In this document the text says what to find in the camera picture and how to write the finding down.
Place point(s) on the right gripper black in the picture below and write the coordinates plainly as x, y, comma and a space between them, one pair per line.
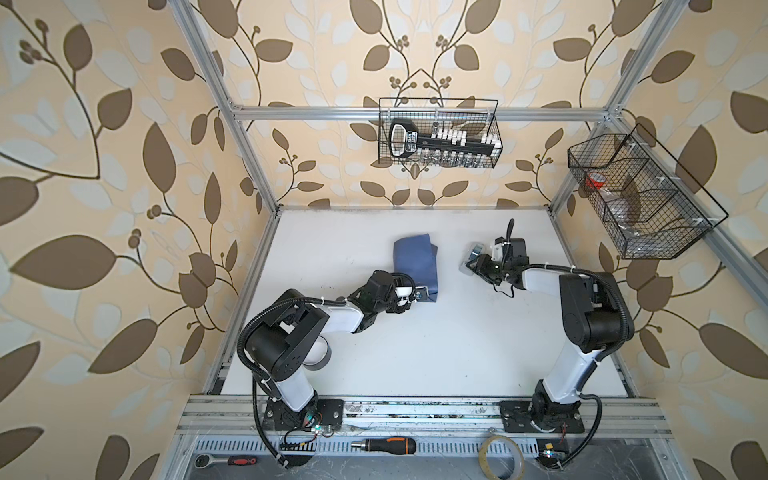
480, 267

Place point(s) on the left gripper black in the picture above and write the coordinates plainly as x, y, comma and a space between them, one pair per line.
398, 280

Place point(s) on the light blue wrapping paper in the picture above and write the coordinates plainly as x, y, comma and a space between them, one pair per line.
416, 256

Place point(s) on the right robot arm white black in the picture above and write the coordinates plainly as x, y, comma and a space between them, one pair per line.
595, 320

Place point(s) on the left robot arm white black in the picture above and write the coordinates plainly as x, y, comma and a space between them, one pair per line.
289, 337

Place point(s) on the grey tape dispenser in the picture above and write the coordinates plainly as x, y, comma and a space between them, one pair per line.
474, 250

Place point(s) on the black orange screwdriver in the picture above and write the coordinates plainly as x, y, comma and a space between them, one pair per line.
392, 445

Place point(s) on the clear tape roll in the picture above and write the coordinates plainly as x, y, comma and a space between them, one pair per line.
500, 457

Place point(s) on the grey duct tape roll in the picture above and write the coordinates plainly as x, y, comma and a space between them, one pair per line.
319, 355

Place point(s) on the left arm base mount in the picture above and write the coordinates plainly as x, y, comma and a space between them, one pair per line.
322, 414

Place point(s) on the black socket set rail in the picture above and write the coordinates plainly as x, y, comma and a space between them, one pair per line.
405, 140

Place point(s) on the back wire basket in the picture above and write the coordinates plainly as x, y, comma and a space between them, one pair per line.
470, 114

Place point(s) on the wire basket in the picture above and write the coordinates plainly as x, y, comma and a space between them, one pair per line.
470, 114
652, 206

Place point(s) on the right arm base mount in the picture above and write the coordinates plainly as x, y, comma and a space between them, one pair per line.
522, 417

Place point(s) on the right wire basket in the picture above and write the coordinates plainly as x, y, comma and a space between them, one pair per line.
652, 206

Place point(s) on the red handled ratchet wrench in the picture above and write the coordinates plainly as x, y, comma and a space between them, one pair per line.
203, 461

